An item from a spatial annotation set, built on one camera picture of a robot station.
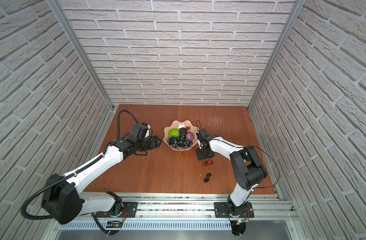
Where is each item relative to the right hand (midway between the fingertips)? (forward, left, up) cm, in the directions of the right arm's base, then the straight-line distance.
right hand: (202, 155), depth 92 cm
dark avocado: (+16, +11, +3) cm, 20 cm away
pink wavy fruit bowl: (+23, +14, +3) cm, 27 cm away
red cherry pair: (+21, +7, +3) cm, 22 cm away
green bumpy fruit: (+14, +17, +6) cm, 23 cm away
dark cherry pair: (-14, -1, +1) cm, 14 cm away
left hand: (+5, +26, +14) cm, 30 cm away
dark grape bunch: (+7, +16, +7) cm, 18 cm away
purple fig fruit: (+11, +7, +5) cm, 14 cm away
